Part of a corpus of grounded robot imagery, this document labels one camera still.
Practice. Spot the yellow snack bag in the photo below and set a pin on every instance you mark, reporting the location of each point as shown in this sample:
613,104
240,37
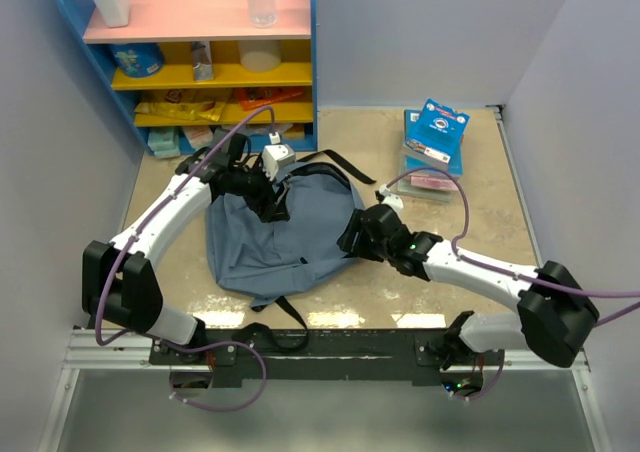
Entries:
184,104

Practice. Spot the aluminium rail frame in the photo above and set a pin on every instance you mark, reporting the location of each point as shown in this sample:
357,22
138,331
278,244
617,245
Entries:
104,417

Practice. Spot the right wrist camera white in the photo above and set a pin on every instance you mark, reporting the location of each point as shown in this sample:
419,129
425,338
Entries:
386,197

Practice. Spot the blue illustrated book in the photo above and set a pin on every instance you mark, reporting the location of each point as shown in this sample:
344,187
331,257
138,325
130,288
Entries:
439,131

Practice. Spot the orange snack pack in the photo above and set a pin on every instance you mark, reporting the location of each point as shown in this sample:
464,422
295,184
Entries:
251,98

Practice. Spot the blue barcode book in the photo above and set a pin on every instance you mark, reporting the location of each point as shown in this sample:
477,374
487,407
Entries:
414,159

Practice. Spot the pink book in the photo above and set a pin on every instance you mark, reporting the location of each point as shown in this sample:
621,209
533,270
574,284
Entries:
438,183

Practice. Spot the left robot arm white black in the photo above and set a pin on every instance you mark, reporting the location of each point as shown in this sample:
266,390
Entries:
119,283

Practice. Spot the white round container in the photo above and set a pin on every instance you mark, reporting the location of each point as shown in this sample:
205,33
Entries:
259,55

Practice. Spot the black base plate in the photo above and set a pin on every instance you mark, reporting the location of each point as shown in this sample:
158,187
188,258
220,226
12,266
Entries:
417,356

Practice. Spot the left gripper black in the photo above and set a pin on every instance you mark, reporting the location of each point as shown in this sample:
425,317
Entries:
276,210

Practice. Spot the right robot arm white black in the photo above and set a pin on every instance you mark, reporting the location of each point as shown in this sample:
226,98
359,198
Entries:
546,312

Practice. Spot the blue grey backpack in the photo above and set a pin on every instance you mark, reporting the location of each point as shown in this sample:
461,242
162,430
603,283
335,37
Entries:
271,261

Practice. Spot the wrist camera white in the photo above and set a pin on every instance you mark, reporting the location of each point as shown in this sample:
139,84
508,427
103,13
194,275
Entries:
386,197
276,157

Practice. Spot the blue wooden shelf unit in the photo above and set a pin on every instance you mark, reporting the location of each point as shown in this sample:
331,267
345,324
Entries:
183,65

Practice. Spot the pale green bottom book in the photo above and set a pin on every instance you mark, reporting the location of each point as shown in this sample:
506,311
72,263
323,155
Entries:
403,186

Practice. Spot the pink white tissue pack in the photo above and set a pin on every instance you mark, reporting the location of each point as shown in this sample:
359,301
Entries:
198,136

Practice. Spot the blue snack cup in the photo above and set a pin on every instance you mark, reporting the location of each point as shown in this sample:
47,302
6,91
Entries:
138,60

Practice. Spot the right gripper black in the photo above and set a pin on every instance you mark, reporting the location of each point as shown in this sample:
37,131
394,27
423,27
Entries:
347,239

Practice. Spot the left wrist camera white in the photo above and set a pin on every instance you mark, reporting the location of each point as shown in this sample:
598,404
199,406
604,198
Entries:
276,157

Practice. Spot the silver snack pouch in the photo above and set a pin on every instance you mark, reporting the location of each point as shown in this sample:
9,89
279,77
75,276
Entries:
201,59

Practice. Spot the teal tissue packs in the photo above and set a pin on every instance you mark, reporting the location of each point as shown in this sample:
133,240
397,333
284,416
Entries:
164,142

